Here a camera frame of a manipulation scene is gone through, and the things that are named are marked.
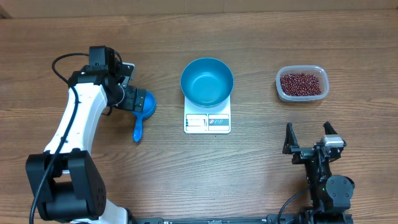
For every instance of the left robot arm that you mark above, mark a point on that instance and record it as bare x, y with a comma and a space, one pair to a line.
66, 184

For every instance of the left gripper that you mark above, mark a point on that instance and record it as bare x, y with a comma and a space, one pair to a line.
129, 103

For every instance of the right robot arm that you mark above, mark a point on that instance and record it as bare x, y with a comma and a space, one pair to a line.
330, 195

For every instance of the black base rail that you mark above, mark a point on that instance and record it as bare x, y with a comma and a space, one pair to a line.
270, 219

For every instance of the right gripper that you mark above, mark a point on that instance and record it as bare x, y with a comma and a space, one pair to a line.
301, 153

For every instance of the clear plastic bean container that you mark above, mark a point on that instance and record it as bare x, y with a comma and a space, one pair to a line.
308, 69

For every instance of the blue measuring scoop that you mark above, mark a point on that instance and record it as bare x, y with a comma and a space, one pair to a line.
149, 106

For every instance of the red beans in container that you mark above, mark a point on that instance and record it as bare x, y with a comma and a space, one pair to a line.
300, 84

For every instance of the teal bowl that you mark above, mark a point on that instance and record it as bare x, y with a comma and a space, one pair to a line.
207, 82

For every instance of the white kitchen scale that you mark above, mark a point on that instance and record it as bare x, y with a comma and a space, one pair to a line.
215, 120

